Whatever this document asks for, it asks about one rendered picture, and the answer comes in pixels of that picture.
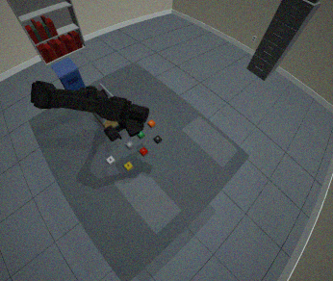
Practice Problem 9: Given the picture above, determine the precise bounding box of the green block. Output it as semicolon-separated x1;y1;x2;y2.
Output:
137;131;144;139

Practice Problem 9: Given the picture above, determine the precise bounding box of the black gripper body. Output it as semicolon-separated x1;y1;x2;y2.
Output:
104;121;124;141

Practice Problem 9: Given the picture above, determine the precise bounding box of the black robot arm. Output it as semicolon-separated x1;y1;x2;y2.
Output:
31;80;149;137

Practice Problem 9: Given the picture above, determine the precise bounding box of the red block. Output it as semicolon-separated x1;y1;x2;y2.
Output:
139;147;148;156

